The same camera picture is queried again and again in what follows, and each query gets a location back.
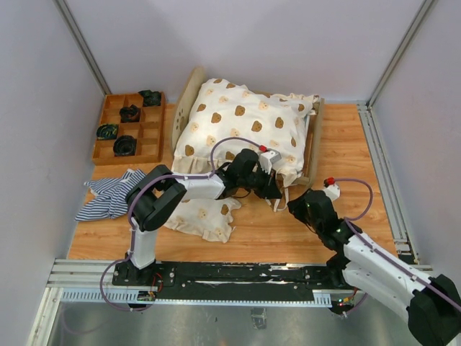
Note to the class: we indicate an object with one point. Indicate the wooden compartment tray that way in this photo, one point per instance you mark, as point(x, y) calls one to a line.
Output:
point(149, 131)

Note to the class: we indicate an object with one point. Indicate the black rolled sock top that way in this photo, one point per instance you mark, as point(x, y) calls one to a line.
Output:
point(150, 98)

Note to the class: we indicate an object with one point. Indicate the aluminium corner post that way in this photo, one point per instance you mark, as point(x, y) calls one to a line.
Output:
point(73, 27)
point(421, 15)

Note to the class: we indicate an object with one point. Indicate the large bear print cushion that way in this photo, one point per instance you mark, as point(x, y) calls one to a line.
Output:
point(245, 126)

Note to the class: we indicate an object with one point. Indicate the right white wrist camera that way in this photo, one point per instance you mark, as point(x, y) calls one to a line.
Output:
point(331, 189)

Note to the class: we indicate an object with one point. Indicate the black rolled sock middle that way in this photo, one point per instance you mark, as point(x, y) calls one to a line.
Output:
point(130, 114)

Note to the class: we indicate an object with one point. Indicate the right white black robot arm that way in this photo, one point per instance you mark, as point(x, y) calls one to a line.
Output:
point(430, 305)

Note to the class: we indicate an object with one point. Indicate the black rolled sock bottom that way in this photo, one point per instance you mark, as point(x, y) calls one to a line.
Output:
point(125, 146)

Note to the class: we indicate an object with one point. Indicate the left aluminium corner post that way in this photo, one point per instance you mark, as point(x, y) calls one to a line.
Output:
point(73, 27)

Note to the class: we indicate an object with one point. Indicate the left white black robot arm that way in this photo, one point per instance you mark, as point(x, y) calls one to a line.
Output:
point(154, 199)

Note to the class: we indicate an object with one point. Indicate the blue striped cloth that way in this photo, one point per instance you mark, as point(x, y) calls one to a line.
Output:
point(109, 196)

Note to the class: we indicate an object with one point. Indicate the aluminium rail frame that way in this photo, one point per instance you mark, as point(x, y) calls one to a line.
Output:
point(271, 258)

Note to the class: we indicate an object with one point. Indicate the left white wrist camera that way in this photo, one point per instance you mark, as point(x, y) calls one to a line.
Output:
point(268, 159)

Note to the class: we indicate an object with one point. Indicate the wooden pet bed frame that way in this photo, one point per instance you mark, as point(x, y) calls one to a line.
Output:
point(187, 101)

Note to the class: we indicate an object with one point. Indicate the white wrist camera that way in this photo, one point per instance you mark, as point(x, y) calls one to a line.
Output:
point(331, 189)
point(268, 159)

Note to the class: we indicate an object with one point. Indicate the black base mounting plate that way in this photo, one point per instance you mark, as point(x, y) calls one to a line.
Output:
point(227, 281)

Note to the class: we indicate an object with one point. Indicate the right aluminium corner post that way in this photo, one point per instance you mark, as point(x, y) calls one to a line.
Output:
point(421, 15)

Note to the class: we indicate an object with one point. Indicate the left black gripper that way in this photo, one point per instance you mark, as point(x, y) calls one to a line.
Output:
point(271, 185)

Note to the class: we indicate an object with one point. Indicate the small bear print pillow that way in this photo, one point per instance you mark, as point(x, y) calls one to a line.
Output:
point(209, 219)

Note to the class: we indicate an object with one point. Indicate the black green rolled sock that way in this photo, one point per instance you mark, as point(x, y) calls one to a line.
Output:
point(106, 132)

